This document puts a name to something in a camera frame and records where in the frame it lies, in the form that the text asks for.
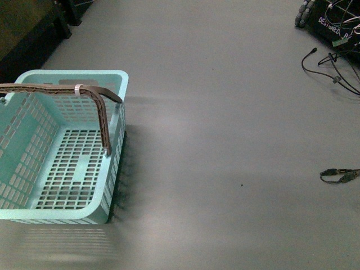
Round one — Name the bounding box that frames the brown basket handle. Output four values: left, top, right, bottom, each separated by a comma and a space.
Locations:
1, 83, 123, 156

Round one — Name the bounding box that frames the light blue plastic basket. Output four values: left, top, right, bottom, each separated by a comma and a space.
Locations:
1, 70, 129, 224

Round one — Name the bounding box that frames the white zip tie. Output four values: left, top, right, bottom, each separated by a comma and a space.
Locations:
74, 84, 83, 96

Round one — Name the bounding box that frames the dark furniture leg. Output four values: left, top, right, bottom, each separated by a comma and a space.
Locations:
1, 1, 93, 83

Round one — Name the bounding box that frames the black cable on floor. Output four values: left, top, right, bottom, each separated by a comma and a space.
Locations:
301, 48, 360, 96

